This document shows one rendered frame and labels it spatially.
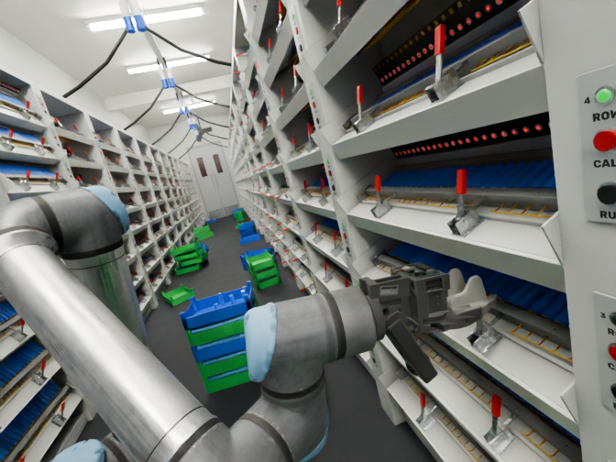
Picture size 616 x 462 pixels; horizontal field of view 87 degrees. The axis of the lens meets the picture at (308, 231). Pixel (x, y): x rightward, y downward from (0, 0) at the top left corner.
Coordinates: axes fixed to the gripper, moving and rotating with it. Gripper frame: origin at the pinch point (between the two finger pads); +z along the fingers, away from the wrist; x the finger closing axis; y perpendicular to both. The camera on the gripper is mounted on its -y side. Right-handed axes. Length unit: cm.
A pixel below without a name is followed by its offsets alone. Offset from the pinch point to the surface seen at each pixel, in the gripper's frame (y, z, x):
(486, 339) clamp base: -5.9, -0.9, -1.0
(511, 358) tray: -7.0, -0.3, -5.1
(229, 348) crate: -48, -46, 99
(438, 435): -44.6, 4.7, 22.1
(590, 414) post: -5.8, -2.9, -17.3
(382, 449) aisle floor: -61, -3, 39
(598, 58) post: 28.4, -7.2, -20.3
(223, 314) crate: -32, -46, 98
